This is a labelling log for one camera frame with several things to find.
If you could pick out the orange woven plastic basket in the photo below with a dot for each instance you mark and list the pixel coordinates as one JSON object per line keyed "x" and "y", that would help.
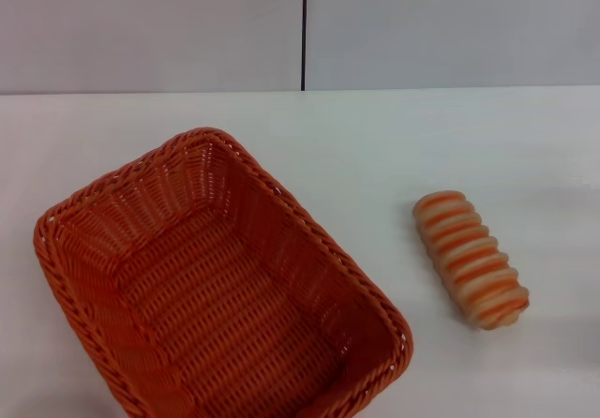
{"x": 220, "y": 291}

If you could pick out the orange cream striped bread roll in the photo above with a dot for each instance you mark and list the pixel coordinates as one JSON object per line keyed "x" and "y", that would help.
{"x": 471, "y": 261}

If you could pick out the dark vertical wall panel seam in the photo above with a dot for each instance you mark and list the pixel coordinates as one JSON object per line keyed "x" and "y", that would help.
{"x": 303, "y": 29}

